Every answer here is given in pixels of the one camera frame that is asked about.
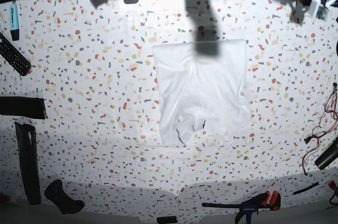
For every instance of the white T-shirt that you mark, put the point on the white T-shirt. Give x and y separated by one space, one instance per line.
200 87

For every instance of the light blue highlighter marker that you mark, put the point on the light blue highlighter marker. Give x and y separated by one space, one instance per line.
14 26

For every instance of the terrazzo patterned table cloth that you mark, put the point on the terrazzo patterned table cloth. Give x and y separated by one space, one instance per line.
92 64

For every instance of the black TV remote control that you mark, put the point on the black TV remote control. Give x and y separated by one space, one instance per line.
14 57

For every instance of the black tape strip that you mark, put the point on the black tape strip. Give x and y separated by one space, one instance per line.
23 106

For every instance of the black cylindrical tube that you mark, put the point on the black cylindrical tube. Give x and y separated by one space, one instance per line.
26 141

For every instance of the small black rectangular device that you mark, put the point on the small black rectangular device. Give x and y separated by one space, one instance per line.
167 220

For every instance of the black orange bar clamp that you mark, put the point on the black orange bar clamp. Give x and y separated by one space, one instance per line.
247 208

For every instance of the black cylinder right edge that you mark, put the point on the black cylinder right edge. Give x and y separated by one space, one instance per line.
328 156

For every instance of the small orange clip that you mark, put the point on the small orange clip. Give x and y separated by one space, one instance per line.
331 184

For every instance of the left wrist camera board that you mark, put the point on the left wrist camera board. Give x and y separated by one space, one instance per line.
318 11

